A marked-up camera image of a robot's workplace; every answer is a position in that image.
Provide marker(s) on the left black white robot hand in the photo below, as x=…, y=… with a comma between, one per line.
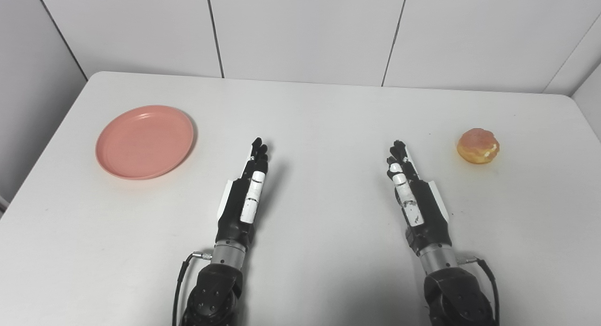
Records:
x=237, y=208

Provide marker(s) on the cream puff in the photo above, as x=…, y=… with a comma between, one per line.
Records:
x=478, y=146

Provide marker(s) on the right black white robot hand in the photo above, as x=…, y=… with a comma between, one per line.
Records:
x=425, y=213

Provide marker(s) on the pink round plate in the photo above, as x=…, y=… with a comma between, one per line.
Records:
x=144, y=142

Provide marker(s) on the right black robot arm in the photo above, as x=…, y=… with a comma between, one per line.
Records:
x=455, y=288

